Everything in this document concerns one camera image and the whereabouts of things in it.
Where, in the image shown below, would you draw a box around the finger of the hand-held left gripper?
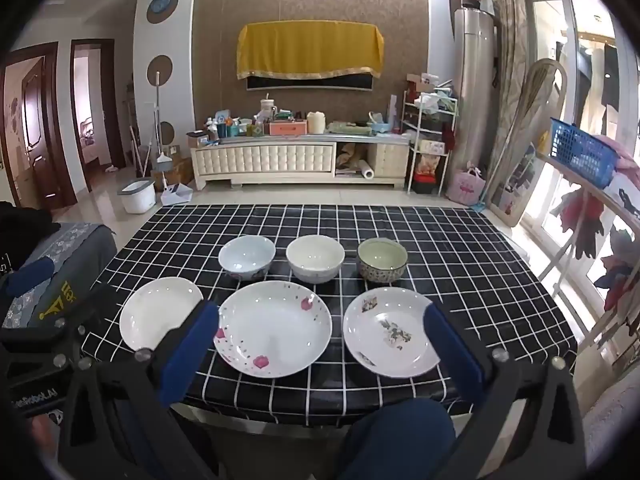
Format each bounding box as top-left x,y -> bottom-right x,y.
4,257 -> 57,297

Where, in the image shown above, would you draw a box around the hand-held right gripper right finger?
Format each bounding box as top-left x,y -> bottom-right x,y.
424,304 -> 588,480

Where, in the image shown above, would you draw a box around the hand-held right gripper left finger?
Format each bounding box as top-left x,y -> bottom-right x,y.
47,301 -> 222,480

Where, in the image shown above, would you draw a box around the plain white plate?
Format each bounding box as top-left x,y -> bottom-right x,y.
120,276 -> 205,352

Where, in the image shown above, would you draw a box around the white plate brown floral decals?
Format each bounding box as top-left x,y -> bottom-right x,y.
342,288 -> 441,378

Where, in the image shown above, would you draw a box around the white plate pink flowers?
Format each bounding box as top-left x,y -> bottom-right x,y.
213,280 -> 332,378

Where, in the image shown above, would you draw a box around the light blue floral bowl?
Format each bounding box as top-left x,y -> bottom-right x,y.
218,235 -> 277,282

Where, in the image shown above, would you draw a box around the dark patterned green bowl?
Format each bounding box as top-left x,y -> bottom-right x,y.
356,238 -> 409,282

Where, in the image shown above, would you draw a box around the plain white bowl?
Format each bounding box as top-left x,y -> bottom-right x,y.
286,235 -> 345,285

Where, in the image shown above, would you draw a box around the dark cloth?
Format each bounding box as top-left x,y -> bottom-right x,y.
0,202 -> 54,271

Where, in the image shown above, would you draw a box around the grey patterned sofa cover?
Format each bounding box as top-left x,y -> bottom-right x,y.
10,220 -> 118,321

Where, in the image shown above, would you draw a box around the person's leg blue trousers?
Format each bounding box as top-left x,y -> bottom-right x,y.
340,400 -> 457,480

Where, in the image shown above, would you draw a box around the white bucket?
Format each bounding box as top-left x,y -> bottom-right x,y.
118,178 -> 156,214

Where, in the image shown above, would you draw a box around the dark wooden door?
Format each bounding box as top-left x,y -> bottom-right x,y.
0,42 -> 64,211

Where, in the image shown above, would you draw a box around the white dustpan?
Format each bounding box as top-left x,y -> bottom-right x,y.
160,183 -> 191,206

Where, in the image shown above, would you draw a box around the black white checked tablecloth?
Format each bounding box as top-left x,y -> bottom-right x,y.
82,204 -> 578,428

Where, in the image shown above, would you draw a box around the pink bag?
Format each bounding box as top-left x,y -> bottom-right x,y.
446,166 -> 487,206

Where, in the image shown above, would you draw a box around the white mop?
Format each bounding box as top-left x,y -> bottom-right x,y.
149,71 -> 174,173

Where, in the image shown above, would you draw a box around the cardboard box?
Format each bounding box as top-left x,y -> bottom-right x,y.
151,156 -> 194,192

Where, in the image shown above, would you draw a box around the cream tufted TV cabinet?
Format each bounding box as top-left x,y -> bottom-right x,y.
190,132 -> 412,192

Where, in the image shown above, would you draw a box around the clothes drying rack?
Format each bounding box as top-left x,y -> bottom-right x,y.
534,150 -> 640,361

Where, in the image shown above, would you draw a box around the pink box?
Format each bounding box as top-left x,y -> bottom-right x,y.
269,120 -> 307,137

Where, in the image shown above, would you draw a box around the blue plastic basket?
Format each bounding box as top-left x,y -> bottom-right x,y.
548,118 -> 620,190

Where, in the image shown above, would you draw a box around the standing air conditioner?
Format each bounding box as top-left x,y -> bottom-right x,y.
454,7 -> 501,196

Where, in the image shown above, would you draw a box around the black television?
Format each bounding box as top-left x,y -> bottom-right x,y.
246,71 -> 373,92

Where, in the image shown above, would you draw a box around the yellow cover cloth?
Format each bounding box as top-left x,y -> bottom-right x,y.
236,22 -> 386,81

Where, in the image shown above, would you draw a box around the beige patterned curtain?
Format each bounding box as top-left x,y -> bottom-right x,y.
487,0 -> 531,201

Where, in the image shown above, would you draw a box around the dark wooden door frame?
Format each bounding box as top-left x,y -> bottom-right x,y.
69,39 -> 127,193

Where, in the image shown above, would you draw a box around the white wire shelf rack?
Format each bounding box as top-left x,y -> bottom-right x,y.
401,91 -> 458,196

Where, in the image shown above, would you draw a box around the folded cream frame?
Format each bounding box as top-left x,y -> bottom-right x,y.
487,57 -> 568,227

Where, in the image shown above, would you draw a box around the medium round wall decoration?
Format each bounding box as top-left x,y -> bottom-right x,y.
146,54 -> 174,86

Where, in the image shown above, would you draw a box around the large round wall decoration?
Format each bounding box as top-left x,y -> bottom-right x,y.
146,0 -> 179,25

